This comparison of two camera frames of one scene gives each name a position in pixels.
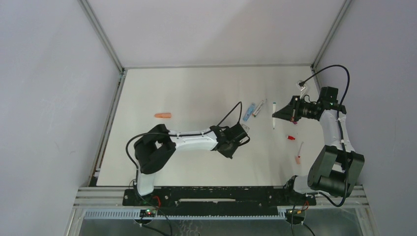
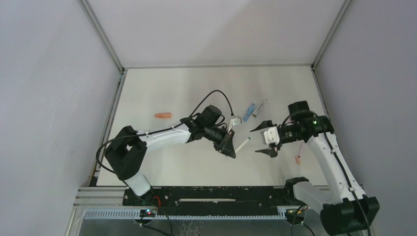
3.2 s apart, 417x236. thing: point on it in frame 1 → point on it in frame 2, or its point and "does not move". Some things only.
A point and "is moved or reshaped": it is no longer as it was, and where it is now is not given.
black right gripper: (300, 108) → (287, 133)
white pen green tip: (254, 115) does not move
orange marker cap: (167, 115) does not move
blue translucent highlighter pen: (249, 112) does not move
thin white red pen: (299, 156) does not move
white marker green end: (274, 111) is moved or reshaped
